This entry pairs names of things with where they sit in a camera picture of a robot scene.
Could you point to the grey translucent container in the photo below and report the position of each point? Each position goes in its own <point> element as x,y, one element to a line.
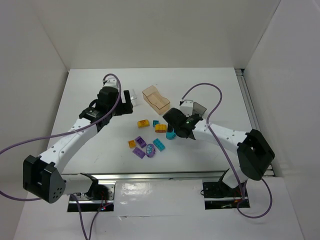
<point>198,109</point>

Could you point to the clear plastic container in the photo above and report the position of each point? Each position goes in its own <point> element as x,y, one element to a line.
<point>133,97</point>

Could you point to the small teal lego brick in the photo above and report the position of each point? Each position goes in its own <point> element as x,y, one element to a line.
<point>155,122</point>

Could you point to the aluminium side rail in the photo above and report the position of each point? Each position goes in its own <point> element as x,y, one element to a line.
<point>252,117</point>

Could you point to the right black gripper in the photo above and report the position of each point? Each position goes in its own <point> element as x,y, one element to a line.
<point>173,119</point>

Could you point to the purple studded lego brick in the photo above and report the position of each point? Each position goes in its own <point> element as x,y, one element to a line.
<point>139,153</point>

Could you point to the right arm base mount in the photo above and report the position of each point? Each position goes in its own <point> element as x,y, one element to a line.
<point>218,196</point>

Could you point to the purple oval flower lego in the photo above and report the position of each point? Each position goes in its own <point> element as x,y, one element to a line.
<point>150,150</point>

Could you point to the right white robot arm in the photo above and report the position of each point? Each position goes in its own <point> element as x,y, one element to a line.
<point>227,139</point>

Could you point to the long teal lego brick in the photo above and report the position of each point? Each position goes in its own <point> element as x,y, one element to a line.
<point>158,144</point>

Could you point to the aluminium front rail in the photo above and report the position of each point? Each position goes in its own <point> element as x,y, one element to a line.
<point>158,175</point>

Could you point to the yellow studded lego brick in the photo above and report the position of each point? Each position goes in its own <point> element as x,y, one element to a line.
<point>160,128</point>

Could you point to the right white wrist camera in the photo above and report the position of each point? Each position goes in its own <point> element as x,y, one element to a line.
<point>186,107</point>

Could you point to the orange translucent container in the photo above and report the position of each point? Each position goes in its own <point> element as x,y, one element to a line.
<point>155,100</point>

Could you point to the yellow smiley lego brick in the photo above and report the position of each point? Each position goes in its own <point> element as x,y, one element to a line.
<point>143,123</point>

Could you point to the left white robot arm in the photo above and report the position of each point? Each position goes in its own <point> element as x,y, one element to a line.
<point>42,175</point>

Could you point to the small orange lego brick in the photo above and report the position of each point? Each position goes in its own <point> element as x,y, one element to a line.
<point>132,144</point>

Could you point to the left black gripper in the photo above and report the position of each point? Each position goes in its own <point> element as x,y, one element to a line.
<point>124,106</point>

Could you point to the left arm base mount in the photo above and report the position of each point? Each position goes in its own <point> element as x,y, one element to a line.
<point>103,198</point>

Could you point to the purple hollow lego brick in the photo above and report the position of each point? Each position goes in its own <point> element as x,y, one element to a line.
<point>140,141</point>

